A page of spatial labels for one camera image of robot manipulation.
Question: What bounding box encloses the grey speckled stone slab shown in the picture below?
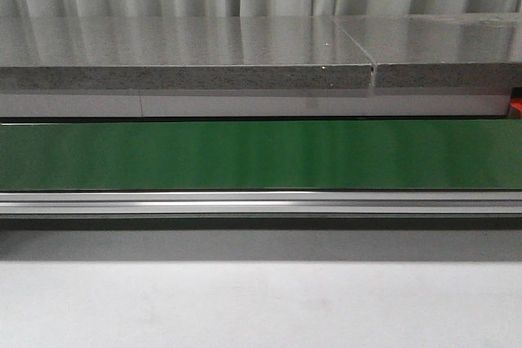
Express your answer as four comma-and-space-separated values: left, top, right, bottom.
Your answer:
1, 16, 371, 90

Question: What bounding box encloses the white cabinet panel under slab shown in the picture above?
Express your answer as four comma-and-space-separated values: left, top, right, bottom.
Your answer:
1, 88, 511, 118

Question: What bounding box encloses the green conveyor belt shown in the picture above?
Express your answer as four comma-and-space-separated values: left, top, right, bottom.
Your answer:
1, 120, 521, 192

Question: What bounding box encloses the red object at edge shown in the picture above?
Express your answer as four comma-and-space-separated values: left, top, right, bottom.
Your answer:
507, 97, 522, 120

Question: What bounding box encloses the aluminium conveyor side rail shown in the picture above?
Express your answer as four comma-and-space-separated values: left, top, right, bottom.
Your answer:
1, 191, 521, 218

